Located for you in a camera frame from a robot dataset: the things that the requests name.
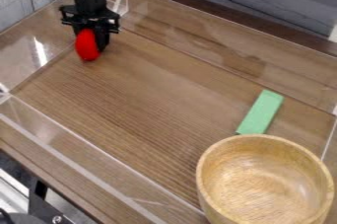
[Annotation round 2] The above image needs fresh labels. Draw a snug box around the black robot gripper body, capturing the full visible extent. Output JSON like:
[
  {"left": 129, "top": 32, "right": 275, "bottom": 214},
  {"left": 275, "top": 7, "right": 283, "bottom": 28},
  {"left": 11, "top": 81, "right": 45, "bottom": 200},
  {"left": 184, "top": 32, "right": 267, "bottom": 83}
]
[{"left": 59, "top": 0, "right": 120, "bottom": 34}]

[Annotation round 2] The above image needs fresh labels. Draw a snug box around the red plush strawberry toy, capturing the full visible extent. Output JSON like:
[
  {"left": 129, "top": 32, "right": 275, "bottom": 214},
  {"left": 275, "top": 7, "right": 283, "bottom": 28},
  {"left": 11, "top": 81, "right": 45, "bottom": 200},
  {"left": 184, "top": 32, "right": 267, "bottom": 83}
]
[{"left": 75, "top": 29, "right": 100, "bottom": 61}]

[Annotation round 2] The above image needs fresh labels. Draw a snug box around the green rectangular block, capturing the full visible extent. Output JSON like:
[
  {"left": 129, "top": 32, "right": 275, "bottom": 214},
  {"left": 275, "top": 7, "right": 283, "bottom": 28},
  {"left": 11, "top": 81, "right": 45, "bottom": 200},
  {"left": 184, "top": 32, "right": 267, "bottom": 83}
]
[{"left": 236, "top": 90, "right": 284, "bottom": 135}]

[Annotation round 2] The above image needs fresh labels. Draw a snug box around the clear acrylic table barrier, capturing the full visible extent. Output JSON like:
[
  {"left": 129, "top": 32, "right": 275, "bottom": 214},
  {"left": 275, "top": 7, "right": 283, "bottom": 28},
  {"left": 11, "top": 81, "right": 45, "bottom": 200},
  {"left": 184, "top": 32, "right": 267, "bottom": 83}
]
[{"left": 0, "top": 0, "right": 337, "bottom": 224}]

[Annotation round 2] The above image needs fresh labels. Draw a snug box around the clear acrylic corner bracket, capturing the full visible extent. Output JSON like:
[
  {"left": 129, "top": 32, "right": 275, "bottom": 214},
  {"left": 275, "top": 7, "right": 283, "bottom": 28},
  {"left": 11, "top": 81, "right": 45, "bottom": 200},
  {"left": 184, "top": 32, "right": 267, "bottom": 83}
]
[{"left": 108, "top": 0, "right": 129, "bottom": 16}]

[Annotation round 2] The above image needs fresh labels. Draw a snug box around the black cable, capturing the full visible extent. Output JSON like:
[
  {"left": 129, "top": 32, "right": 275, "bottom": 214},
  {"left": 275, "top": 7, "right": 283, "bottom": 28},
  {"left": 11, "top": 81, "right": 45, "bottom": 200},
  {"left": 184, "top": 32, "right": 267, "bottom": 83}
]
[{"left": 0, "top": 208, "right": 15, "bottom": 224}]

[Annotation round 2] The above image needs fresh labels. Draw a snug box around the black metal table frame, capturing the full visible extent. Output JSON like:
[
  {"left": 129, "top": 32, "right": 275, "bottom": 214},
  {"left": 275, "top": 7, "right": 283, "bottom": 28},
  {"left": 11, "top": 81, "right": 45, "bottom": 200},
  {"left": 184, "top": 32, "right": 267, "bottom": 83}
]
[{"left": 0, "top": 175, "right": 77, "bottom": 224}]

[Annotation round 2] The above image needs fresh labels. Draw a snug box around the wooden bowl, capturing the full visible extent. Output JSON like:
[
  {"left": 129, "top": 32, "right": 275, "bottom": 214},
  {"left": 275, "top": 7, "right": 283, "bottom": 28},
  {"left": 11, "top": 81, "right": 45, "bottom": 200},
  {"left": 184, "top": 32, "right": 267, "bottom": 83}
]
[{"left": 196, "top": 134, "right": 334, "bottom": 224}]

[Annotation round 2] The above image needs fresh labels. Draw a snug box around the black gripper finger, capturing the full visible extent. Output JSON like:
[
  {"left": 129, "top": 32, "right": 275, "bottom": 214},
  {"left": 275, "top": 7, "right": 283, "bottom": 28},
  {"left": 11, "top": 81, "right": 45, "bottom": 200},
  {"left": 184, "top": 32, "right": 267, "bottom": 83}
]
[
  {"left": 72, "top": 25, "right": 84, "bottom": 36},
  {"left": 95, "top": 27, "right": 109, "bottom": 51}
]

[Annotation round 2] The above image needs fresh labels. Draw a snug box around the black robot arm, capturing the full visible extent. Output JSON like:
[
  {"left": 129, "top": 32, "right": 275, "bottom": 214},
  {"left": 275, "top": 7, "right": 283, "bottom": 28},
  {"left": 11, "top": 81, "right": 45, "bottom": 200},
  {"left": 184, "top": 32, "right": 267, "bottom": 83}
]
[{"left": 59, "top": 0, "right": 120, "bottom": 52}]

